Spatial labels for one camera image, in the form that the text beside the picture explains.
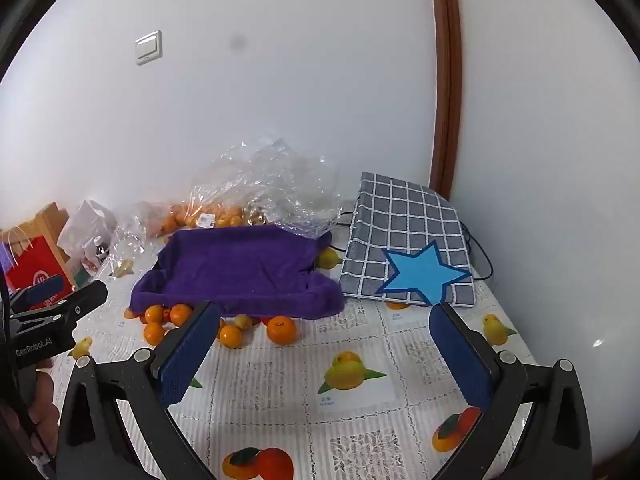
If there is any grey checked cushion blue star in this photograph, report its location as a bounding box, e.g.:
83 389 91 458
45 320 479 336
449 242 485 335
340 172 475 308

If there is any large clear plastic bag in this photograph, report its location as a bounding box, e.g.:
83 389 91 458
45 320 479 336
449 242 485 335
188 139 343 238

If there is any bag of small oranges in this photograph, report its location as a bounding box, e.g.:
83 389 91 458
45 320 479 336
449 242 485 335
157 202 268 235

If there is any small clear plastic bag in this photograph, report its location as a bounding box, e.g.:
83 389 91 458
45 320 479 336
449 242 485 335
110 200 170 278

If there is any brown wooden door frame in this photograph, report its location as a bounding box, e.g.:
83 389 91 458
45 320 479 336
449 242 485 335
430 0 463 198

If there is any price label sticker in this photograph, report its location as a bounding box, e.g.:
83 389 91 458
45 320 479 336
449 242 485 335
196 212 216 229

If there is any person's left hand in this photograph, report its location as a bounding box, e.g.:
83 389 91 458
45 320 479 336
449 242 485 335
27 359 60 458

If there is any red paper gift bag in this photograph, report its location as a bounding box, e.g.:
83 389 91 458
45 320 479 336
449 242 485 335
4 236 73 310

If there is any white wall switch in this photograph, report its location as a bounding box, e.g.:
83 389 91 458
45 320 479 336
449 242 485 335
134 30 163 66

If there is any large orange with stem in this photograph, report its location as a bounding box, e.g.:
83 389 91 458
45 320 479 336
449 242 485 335
266 315 297 346

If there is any purple towel covered tray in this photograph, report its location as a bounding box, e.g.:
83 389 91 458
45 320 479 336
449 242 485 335
129 224 345 320

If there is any white plastic bag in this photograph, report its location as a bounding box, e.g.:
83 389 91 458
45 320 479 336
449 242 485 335
56 200 117 272

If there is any small yellow-green fruit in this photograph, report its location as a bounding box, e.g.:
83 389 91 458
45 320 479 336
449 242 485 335
233 314 253 330

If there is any orange at tray front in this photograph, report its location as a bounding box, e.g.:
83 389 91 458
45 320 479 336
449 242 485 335
169 304 193 327

